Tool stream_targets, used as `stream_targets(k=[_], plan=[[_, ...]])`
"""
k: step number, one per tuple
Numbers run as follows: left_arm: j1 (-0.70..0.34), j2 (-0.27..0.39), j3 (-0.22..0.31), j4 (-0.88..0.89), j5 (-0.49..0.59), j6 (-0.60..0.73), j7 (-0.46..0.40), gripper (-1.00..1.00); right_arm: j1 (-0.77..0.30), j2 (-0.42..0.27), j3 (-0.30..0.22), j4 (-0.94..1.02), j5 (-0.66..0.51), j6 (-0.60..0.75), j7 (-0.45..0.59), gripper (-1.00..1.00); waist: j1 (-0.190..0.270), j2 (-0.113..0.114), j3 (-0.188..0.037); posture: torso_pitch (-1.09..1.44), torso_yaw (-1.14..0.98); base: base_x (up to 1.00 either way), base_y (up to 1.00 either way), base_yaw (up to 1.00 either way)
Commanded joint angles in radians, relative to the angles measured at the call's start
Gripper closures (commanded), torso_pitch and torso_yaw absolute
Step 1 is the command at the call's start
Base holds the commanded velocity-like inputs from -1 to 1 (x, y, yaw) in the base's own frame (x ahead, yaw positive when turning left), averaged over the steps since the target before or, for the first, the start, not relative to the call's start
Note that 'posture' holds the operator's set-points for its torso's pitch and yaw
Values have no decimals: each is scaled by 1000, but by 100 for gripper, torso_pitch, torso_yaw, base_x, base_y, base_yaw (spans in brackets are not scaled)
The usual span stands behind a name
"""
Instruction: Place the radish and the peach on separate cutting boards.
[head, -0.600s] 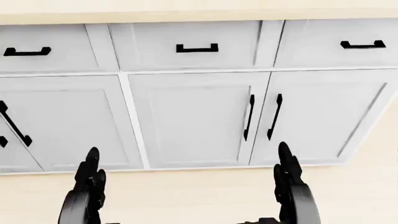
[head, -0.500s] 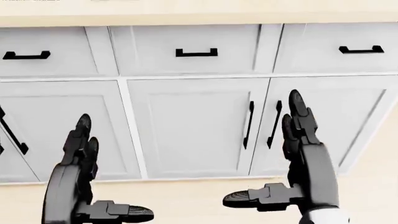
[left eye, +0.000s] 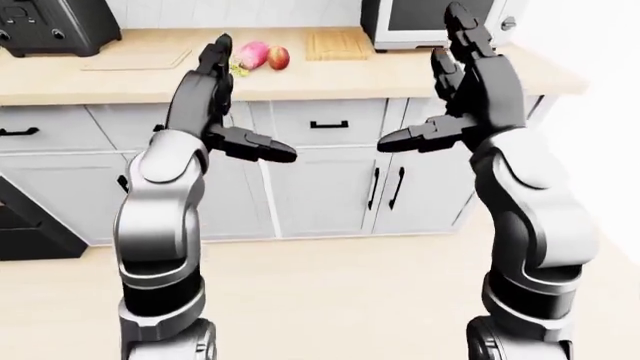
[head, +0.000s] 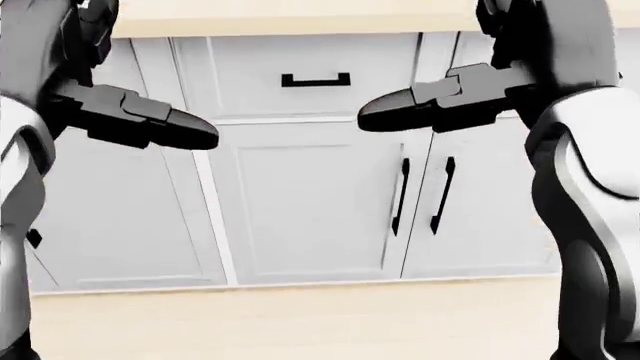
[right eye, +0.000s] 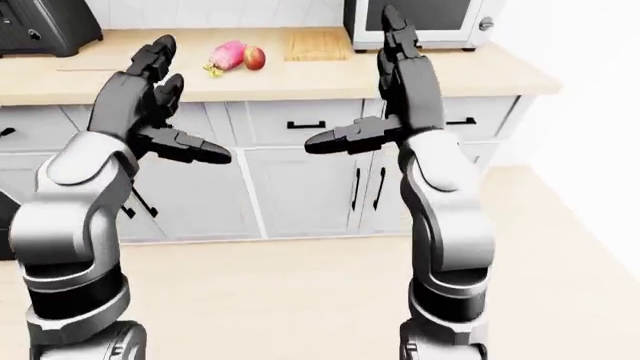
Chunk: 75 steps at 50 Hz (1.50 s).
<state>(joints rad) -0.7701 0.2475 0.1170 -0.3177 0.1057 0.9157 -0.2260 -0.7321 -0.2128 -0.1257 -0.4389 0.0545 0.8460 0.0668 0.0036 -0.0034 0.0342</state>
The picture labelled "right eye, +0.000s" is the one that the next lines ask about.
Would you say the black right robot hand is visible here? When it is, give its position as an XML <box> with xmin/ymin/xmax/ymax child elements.
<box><xmin>303</xmin><ymin>3</ymin><xmax>447</xmax><ymax>156</ymax></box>

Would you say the pink radish with green leaves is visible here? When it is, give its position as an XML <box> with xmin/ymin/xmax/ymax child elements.
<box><xmin>202</xmin><ymin>40</ymin><xmax>248</xmax><ymax>79</ymax></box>

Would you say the black kitchen appliance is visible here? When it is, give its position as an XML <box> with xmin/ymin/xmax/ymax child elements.
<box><xmin>0</xmin><ymin>0</ymin><xmax>105</xmax><ymax>60</ymax></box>

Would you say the striped wooden cutting board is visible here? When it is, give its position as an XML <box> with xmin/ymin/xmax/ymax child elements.
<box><xmin>283</xmin><ymin>30</ymin><xmax>349</xmax><ymax>63</ymax></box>

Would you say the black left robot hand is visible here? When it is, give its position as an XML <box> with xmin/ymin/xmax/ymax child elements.
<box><xmin>87</xmin><ymin>34</ymin><xmax>233</xmax><ymax>165</ymax></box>

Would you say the white microwave oven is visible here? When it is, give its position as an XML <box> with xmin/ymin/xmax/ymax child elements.
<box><xmin>342</xmin><ymin>0</ymin><xmax>496</xmax><ymax>53</ymax></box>

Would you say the red apple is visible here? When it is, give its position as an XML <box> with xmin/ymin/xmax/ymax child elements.
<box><xmin>242</xmin><ymin>45</ymin><xmax>267</xmax><ymax>72</ymax></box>

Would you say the white kitchen cabinet with counter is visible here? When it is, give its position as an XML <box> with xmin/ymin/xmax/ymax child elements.
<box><xmin>0</xmin><ymin>26</ymin><xmax>564</xmax><ymax>245</ymax></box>

